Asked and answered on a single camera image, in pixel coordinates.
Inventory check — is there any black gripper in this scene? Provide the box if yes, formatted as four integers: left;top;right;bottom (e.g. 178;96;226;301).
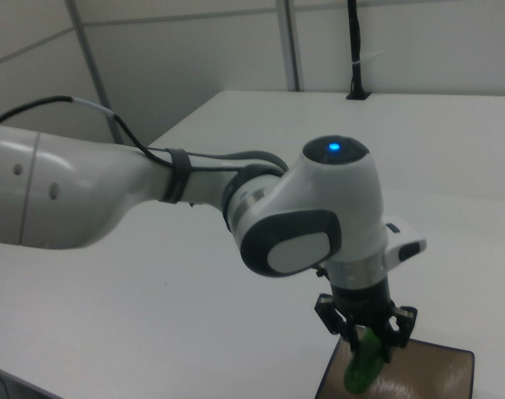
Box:
313;276;419;363

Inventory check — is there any green cucumber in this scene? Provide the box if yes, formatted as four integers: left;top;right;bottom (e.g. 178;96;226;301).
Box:
343;327;385;395

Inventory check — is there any brown square ceramic plate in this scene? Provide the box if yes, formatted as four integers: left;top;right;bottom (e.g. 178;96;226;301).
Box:
313;335;476;399

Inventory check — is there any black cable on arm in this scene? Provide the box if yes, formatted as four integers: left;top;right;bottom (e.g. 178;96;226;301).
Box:
0;95;292;176

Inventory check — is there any grey metal partition post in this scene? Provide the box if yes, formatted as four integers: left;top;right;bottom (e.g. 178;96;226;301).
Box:
274;0;302;92
64;0;125;145

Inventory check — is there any black pole with base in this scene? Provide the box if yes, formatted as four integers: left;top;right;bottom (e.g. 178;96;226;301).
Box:
345;0;373;101

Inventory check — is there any white cable tie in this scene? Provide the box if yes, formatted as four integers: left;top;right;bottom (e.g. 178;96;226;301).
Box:
351;50;383;67

